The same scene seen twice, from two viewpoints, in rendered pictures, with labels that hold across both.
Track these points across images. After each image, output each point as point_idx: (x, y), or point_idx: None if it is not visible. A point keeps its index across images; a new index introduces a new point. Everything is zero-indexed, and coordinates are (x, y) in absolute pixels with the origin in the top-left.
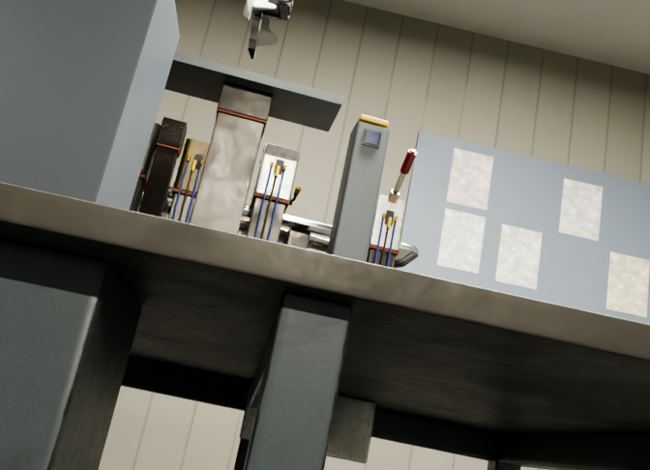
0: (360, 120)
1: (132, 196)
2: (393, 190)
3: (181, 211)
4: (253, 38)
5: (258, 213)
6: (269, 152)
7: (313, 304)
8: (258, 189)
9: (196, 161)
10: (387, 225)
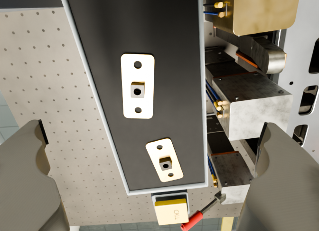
0: (157, 201)
1: (47, 7)
2: (216, 198)
3: (204, 5)
4: (258, 161)
5: (211, 79)
6: (226, 103)
7: None
8: (212, 82)
9: (222, 7)
10: (211, 175)
